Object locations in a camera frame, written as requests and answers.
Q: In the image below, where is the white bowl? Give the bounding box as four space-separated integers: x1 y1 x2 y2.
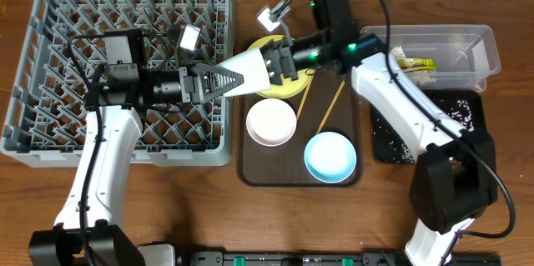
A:
245 98 297 147

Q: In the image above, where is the light blue bowl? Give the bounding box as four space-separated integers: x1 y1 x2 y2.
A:
303 132 357 183

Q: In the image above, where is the green snack wrapper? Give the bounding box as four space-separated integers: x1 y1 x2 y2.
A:
396 58 436 72

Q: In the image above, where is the rice food waste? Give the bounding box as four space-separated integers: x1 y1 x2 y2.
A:
370 99 485 164

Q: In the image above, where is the small white cup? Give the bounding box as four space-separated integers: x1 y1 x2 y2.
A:
218 48 271 98

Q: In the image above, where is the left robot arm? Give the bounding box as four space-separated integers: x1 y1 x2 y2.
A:
28 63 244 265

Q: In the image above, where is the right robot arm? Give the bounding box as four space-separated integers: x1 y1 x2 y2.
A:
259 32 499 265

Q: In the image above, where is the grey plastic dishwasher rack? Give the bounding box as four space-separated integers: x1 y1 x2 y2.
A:
1 0 234 168

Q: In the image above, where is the clear plastic waste bin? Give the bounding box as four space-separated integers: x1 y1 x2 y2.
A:
360 24 501 93

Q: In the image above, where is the black food waste tray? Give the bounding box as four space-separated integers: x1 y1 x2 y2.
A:
370 90 486 165

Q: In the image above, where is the yellow plate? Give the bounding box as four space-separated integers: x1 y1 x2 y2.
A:
249 35 315 99

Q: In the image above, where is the left wooden chopstick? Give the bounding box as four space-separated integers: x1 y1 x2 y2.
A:
296 76 313 122

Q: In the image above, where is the wooden chopstick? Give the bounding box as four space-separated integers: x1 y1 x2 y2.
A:
296 76 313 122
315 81 345 135

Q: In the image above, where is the right wooden chopstick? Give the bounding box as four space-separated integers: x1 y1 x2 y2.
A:
315 81 345 135

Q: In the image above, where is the brown serving tray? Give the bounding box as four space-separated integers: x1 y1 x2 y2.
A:
237 70 363 188

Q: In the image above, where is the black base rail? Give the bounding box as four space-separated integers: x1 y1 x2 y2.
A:
183 249 501 266

